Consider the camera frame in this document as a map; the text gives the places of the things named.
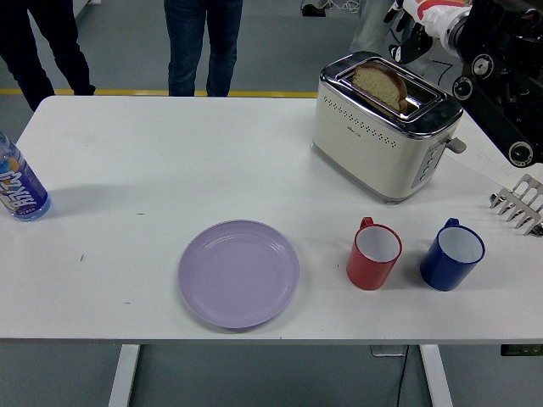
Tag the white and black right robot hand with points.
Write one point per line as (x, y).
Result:
(437, 17)

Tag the brown-crusted bread slice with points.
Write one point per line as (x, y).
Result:
(377, 85)

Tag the cream toaster with chrome top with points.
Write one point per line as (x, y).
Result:
(360, 144)

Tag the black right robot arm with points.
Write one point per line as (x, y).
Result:
(500, 110)

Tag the lilac round plate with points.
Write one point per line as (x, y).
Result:
(237, 275)

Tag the person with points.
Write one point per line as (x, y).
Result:
(369, 25)
(25, 51)
(191, 46)

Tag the silver metal toast rack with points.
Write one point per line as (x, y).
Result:
(528, 191)

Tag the blue enamel mug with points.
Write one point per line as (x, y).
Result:
(441, 273)

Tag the red enamel mug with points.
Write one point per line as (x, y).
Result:
(367, 271)

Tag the black table control panel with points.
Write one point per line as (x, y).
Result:
(522, 350)

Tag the white table leg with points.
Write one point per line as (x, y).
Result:
(124, 377)
(437, 377)

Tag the clear bottle with blue label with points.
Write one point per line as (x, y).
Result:
(21, 186)

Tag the grey under-table bracket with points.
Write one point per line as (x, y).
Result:
(388, 350)

